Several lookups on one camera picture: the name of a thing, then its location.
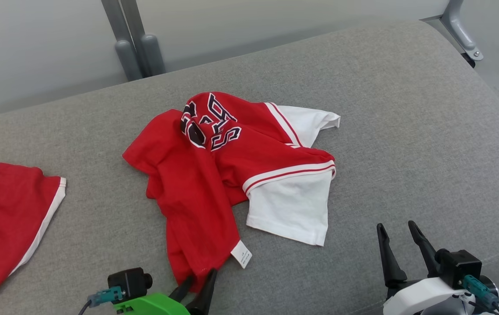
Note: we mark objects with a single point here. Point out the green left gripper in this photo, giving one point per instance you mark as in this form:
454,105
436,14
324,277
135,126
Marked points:
153,305

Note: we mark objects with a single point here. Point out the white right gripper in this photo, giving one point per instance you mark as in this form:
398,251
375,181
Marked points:
424,297

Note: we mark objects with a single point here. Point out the red lettered jersey white sleeves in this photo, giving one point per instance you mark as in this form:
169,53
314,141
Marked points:
197,188

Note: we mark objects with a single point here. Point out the red shorts white trim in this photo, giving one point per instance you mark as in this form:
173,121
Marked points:
0,218

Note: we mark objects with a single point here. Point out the grey fabric sofa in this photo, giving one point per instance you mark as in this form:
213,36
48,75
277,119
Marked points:
385,153

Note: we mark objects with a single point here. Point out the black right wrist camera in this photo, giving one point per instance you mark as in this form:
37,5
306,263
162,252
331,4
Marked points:
461,267

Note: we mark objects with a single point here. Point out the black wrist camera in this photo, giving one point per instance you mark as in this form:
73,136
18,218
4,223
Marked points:
461,267
129,282

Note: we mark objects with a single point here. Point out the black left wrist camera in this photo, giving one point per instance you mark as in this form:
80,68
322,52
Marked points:
129,282

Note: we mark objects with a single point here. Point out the grey metal bracket foot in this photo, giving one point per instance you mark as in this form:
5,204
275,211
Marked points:
459,26

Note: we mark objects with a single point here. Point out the grey partition base rail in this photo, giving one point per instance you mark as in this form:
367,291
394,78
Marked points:
430,18

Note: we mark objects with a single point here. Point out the grey metal partition post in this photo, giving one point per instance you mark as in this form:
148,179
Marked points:
122,48
151,52

